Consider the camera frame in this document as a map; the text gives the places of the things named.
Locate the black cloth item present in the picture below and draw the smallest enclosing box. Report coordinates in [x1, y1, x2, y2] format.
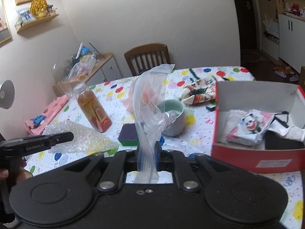
[263, 110, 305, 151]

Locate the white paper bag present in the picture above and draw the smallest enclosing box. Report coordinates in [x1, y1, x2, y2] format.
[263, 13, 279, 38]

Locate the pink patterned cloth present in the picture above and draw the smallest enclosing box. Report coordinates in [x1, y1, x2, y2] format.
[24, 95, 69, 136]

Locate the person's left hand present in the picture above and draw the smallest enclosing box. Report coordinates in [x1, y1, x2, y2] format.
[0, 159, 34, 184]

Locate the small photo frame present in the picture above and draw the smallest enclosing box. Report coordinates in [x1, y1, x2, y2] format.
[17, 8, 35, 23]

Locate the small dark green object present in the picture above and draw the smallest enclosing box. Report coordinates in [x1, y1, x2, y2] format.
[206, 104, 217, 112]

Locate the clear bag of items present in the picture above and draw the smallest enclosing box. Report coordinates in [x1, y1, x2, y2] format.
[67, 54, 97, 82]

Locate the wooden wall shelf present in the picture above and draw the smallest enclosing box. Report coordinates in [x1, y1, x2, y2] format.
[15, 11, 59, 35]

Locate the bubble wrap sheet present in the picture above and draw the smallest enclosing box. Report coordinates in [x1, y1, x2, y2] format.
[43, 120, 119, 154]

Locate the wooden side cabinet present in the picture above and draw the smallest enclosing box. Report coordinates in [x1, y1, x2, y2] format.
[53, 53, 123, 97]

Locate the amber drink bottle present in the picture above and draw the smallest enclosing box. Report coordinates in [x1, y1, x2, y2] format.
[73, 82, 112, 133]

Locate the wooden dining chair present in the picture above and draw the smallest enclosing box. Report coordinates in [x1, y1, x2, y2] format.
[124, 43, 171, 76]

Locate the red shoebox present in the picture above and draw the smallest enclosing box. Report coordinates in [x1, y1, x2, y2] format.
[211, 81, 304, 173]

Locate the white textured cloth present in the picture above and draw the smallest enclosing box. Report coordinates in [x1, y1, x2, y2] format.
[219, 110, 247, 144]

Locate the panda print pouch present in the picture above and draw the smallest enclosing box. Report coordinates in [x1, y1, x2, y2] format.
[226, 110, 274, 146]

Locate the white storage cabinet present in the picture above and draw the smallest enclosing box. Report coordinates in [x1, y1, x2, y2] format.
[262, 14, 304, 72]

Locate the purple green sponge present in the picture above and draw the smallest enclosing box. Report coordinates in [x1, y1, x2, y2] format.
[118, 123, 139, 146]

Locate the clear zip plastic bag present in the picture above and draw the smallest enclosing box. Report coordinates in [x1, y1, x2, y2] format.
[134, 64, 175, 184]

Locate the large gold picture frame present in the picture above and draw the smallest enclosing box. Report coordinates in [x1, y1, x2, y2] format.
[0, 0, 12, 45]

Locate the pink mesh bath pouf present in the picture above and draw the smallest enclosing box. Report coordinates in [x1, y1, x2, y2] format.
[123, 73, 166, 120]

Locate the grey round lamp head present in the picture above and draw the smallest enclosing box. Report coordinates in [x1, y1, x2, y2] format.
[0, 80, 15, 109]

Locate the balloon print tablecloth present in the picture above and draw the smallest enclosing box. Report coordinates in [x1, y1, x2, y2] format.
[22, 66, 305, 229]

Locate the pale green ceramic cup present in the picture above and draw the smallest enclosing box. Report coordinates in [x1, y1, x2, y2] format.
[157, 99, 185, 137]

